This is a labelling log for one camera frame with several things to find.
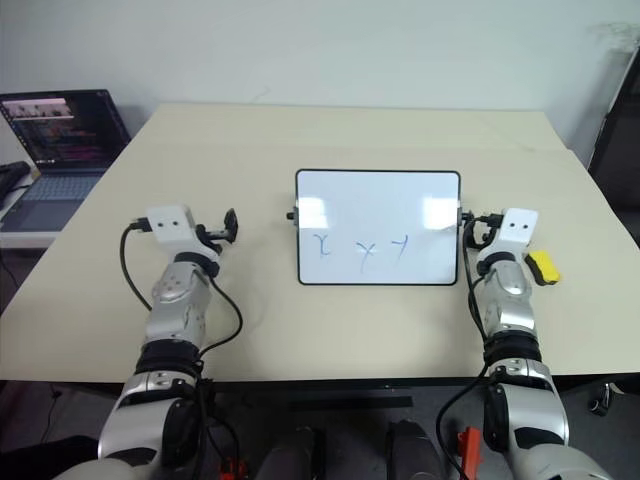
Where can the black office chair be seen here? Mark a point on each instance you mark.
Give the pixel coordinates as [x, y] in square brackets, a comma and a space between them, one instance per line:
[617, 150]

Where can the black device beside laptop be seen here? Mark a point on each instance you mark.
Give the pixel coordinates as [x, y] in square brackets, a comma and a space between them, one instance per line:
[11, 182]

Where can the yellow and black eraser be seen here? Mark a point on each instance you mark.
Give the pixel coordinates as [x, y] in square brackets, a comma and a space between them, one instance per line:
[544, 266]

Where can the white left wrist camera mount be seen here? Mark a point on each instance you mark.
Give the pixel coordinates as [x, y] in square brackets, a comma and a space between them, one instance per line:
[171, 230]

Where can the open grey laptop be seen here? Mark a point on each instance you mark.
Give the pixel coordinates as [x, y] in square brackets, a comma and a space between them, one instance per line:
[60, 145]

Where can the orange clamp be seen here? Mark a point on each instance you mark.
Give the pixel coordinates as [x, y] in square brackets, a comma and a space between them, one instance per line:
[234, 469]
[471, 452]

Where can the white side table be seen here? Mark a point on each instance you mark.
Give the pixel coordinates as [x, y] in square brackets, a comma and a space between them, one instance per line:
[30, 239]

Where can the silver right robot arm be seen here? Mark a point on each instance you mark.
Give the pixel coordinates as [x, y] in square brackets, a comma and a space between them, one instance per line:
[510, 310]

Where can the chair caster wheel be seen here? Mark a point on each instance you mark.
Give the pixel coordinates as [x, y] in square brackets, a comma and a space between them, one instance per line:
[601, 400]

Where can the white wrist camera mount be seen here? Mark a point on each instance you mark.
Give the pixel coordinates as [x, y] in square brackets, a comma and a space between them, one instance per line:
[171, 230]
[519, 227]

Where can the black-framed whiteboard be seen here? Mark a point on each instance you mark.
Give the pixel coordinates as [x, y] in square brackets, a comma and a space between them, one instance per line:
[377, 227]

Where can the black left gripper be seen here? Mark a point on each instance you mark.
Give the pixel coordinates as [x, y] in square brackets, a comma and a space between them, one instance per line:
[210, 237]

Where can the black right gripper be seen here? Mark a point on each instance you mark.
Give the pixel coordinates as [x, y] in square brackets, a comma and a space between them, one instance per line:
[492, 227]

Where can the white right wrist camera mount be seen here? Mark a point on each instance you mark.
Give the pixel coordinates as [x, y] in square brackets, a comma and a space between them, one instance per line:
[519, 227]

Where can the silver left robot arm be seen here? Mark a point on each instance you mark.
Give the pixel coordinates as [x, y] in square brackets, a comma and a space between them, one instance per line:
[176, 305]

